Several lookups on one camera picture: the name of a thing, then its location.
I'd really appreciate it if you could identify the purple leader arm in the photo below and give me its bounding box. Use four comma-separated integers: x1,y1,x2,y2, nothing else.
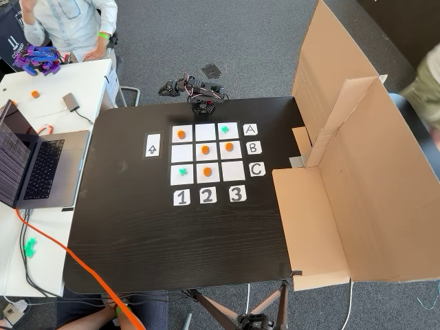
12,45,63,77

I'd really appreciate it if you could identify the white paper grid square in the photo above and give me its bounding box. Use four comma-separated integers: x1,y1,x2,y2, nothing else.
219,141,242,161
217,122,239,140
195,142,218,162
221,161,246,182
172,124,194,142
196,163,220,184
171,144,194,164
170,164,195,186
195,123,217,142

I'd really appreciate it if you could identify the person's hand with green wristband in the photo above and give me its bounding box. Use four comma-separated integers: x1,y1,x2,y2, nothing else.
82,46,105,63

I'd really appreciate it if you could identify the black floor tape patch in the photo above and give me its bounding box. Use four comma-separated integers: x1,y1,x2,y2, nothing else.
201,63,223,79

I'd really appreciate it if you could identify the white paper arrow sheet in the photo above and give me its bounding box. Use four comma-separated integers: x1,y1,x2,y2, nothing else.
145,133,162,158

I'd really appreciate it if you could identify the grey USB hub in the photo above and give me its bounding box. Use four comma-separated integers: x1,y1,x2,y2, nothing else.
62,92,80,113

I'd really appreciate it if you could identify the paper sheet number 1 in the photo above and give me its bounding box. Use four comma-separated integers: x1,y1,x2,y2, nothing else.
173,189,191,206

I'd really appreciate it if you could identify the person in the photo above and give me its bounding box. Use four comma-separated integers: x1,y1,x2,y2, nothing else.
19,0,120,63
56,288,169,330
398,43,440,152

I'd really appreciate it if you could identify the white side table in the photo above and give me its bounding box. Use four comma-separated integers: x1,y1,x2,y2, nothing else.
0,58,116,298

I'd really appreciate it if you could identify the paper sheet number 3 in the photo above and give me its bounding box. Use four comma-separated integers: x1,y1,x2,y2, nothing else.
229,185,247,202

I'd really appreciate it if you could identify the grey open laptop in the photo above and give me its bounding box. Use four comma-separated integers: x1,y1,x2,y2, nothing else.
0,99,91,210

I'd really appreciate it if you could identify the brown cardboard screen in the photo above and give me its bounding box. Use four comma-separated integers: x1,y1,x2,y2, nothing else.
291,0,389,155
271,74,440,292

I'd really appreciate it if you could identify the white power adapter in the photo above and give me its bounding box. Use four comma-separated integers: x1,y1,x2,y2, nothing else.
1,298,28,326

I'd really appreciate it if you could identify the thick orange cable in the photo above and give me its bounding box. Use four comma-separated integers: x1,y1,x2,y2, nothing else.
15,208,147,330

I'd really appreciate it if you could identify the brown-legged camera tripod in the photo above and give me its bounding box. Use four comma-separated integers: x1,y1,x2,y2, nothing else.
180,280,292,330

